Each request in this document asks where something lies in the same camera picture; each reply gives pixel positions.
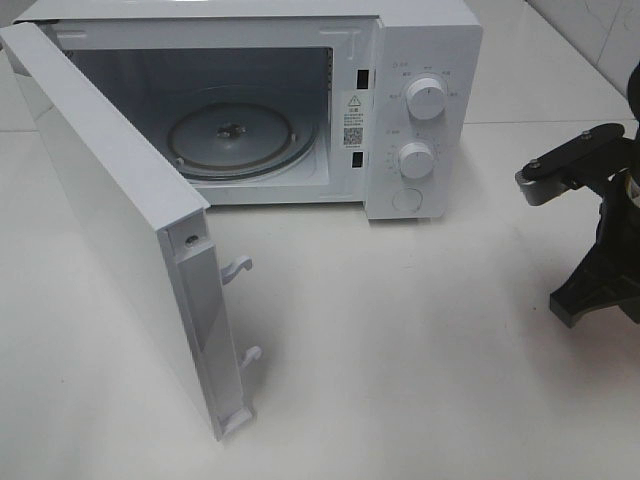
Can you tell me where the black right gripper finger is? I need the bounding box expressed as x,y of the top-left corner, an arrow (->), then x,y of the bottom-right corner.
549,244 -> 639,328

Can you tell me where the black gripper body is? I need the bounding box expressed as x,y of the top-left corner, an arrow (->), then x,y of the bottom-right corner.
594,124 -> 639,250

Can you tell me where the round white door button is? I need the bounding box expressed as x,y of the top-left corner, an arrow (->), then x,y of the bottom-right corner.
392,188 -> 423,214

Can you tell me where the white microwave door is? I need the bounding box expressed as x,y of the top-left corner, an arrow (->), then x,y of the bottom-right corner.
1,23 -> 261,439

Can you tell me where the white lower timer knob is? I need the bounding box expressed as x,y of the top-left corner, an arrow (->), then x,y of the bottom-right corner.
398,142 -> 436,180

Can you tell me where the white upper power knob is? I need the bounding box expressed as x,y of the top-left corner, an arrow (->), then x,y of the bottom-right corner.
405,75 -> 447,120

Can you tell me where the white microwave oven body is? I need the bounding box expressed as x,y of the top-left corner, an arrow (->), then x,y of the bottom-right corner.
7,1 -> 483,220

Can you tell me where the glass microwave turntable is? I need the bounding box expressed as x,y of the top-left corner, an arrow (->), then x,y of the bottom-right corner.
167,85 -> 326,182

